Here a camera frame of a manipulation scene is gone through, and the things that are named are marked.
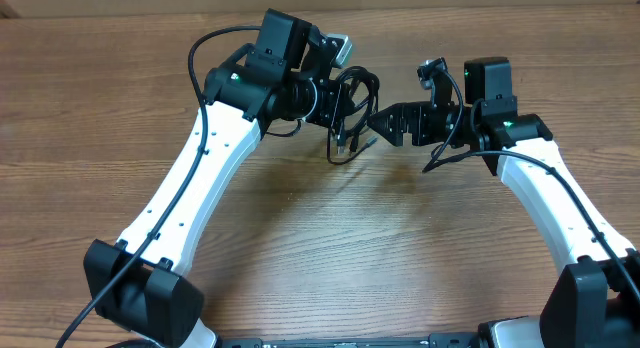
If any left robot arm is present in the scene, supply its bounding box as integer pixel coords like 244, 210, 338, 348
83, 9, 353, 347

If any black multi-head charging cable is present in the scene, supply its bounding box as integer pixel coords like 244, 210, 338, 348
325, 65, 381, 166

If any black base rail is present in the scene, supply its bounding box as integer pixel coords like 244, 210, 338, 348
216, 332, 491, 348

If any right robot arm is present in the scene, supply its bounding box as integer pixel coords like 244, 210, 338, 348
369, 57, 639, 347

